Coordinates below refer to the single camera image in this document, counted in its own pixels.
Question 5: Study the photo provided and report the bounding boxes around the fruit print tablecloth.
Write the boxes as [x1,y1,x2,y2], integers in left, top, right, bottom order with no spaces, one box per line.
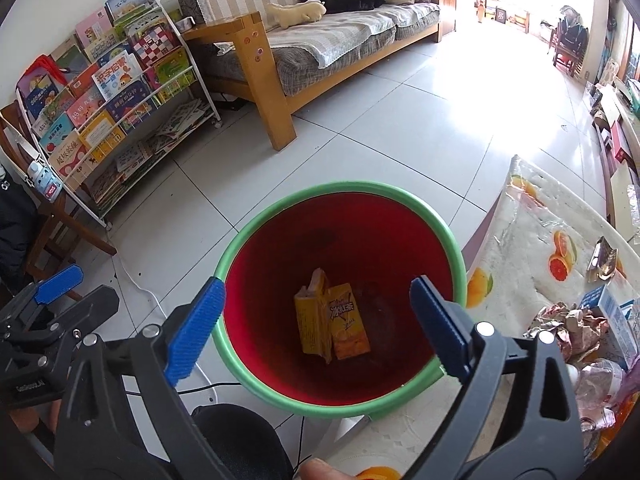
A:
[320,155,640,480]

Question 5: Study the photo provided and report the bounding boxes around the dark wooden chairs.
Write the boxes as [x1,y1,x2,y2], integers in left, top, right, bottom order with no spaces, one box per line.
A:
[550,5,591,78]

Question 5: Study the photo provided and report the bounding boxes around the white cable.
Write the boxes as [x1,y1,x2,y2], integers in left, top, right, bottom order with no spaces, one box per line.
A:
[107,225,221,391]

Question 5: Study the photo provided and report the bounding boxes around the wooden chair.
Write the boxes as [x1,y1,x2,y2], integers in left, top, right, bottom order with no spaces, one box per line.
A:
[0,102,118,291]

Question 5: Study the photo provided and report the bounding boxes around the dark jacket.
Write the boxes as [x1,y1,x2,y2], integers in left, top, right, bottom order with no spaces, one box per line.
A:
[0,180,41,301]

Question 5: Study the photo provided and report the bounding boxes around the white wire book rack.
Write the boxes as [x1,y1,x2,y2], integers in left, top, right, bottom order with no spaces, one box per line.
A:
[16,0,223,231]

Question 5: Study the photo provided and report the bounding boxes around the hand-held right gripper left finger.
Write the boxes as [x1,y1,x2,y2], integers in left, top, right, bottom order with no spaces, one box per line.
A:
[52,276,231,480]

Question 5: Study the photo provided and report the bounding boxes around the low white cabinet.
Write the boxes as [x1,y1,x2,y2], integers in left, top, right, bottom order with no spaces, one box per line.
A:
[582,75,640,241]

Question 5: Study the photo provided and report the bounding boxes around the gold brown small box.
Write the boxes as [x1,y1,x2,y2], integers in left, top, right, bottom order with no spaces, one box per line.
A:
[586,236,626,283]

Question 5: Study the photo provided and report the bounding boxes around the blue water bottle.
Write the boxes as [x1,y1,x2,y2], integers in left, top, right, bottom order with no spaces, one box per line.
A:
[27,160,63,203]

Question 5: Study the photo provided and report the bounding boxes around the yellow drink carton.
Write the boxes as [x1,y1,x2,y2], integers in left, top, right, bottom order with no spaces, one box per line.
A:
[294,268,333,365]
[326,283,372,361]

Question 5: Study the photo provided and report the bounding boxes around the cream plush toy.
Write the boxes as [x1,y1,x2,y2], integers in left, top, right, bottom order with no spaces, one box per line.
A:
[265,1,328,30]

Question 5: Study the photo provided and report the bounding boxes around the red bin with green rim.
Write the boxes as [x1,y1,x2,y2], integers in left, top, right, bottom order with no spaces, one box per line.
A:
[211,181,468,420]

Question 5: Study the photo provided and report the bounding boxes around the rows of children's books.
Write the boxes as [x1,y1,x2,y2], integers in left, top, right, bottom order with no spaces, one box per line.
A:
[17,0,211,211]

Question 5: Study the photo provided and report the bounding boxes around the wooden sofa with striped cover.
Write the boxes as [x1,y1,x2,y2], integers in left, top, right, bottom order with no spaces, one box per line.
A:
[178,0,443,152]

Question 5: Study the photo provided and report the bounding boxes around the white box with blue print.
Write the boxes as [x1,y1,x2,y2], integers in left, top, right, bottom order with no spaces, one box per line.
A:
[579,284,640,372]

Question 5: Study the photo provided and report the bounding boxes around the crumpled brown paper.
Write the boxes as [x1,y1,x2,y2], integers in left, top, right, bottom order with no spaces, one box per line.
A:
[524,301,611,361]

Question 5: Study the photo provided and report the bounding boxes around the clear plastic bottle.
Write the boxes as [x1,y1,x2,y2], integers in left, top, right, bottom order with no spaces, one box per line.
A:
[565,360,626,411]

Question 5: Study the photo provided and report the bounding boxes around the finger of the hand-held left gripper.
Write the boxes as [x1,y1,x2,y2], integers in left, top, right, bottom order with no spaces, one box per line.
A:
[46,285,121,335]
[34,264,85,306]

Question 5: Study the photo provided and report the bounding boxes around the person's right hand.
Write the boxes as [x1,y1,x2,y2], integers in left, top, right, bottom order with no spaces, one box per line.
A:
[298,457,361,480]

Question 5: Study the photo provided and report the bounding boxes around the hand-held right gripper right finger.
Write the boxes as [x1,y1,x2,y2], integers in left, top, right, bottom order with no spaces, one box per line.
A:
[409,275,587,480]

